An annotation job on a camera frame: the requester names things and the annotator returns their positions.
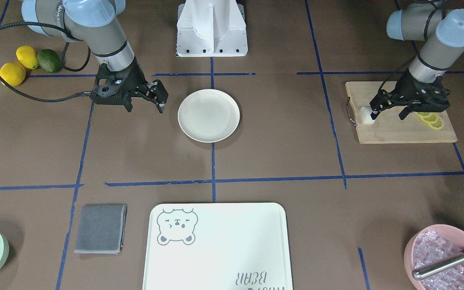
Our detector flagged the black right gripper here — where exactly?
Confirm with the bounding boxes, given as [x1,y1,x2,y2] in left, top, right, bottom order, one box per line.
[89,57,169,114]

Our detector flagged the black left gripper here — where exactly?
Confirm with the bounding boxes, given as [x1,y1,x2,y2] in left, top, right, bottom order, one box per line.
[369,69,450,121]

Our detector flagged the beige round plate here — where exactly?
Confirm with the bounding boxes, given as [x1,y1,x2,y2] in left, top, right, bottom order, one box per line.
[177,89,240,143]

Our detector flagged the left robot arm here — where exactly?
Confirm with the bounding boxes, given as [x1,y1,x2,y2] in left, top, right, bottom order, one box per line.
[360,0,464,124]

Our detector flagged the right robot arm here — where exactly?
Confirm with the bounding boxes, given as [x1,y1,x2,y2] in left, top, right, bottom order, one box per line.
[21,0,169,113]

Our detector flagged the white bear tray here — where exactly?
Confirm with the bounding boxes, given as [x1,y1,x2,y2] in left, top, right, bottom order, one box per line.
[142,202,294,290]

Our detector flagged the bamboo cutting board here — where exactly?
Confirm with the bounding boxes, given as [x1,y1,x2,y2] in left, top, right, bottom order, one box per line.
[346,81,458,144]

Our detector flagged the lemon slice inner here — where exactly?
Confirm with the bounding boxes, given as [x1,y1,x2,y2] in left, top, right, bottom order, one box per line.
[414,112,431,118]

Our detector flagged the lemon slice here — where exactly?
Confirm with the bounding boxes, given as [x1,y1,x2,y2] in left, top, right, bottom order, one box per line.
[420,113,440,124]
[427,117,444,130]
[414,112,431,118]

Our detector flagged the lemon slice middle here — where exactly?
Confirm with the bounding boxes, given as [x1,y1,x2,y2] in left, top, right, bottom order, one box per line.
[420,113,440,124]

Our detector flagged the lemon slice outer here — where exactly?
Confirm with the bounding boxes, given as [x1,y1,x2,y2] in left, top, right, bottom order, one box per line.
[427,117,444,130]

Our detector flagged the green avocado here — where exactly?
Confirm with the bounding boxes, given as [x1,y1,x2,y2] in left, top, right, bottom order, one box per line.
[37,48,62,73]

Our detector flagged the upper yellow lemon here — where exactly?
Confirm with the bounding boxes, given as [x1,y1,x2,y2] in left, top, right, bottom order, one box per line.
[15,46,40,70]

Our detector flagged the yellow lemon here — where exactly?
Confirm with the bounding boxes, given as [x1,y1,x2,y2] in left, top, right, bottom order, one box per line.
[0,61,27,87]
[15,46,40,70]

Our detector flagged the lower yellow lemon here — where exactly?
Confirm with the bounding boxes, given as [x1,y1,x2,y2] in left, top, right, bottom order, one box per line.
[0,61,27,87]

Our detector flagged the grey folded cloth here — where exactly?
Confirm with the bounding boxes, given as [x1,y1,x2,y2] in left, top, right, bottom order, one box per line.
[74,204,127,255]

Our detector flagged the pink bowl with ice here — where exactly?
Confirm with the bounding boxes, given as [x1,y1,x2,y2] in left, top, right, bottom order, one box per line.
[404,224,464,290]

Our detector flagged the steel black-tipped tongs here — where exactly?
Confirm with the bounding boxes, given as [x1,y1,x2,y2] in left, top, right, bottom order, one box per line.
[411,248,464,281]

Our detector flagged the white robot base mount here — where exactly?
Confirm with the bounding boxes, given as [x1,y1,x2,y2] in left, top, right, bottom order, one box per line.
[176,0,248,57]

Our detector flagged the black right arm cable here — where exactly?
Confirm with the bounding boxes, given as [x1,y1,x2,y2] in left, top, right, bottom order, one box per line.
[0,21,95,103]

